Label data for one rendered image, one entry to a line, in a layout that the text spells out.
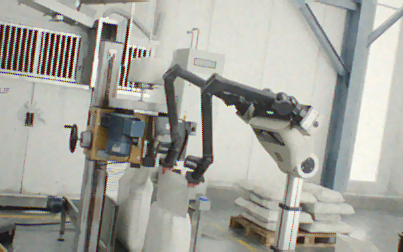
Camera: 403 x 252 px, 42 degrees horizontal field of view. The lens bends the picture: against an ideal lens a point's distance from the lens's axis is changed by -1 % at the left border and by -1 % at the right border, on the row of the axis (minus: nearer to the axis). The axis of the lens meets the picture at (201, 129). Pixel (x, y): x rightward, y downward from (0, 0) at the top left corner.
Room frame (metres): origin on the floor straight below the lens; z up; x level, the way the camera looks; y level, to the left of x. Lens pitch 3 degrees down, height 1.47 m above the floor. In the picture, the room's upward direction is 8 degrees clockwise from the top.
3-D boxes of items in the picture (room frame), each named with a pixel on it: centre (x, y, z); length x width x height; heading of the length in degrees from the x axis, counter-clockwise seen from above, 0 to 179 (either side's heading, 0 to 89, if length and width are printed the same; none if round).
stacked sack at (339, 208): (6.24, -1.58, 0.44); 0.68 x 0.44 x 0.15; 115
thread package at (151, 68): (3.16, 0.34, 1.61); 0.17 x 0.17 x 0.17
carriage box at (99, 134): (3.32, 0.55, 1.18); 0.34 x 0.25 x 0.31; 115
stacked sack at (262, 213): (5.97, -1.04, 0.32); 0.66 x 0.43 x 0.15; 117
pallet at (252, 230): (6.28, -1.22, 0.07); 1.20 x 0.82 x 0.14; 117
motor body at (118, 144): (3.09, 0.47, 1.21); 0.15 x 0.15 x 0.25
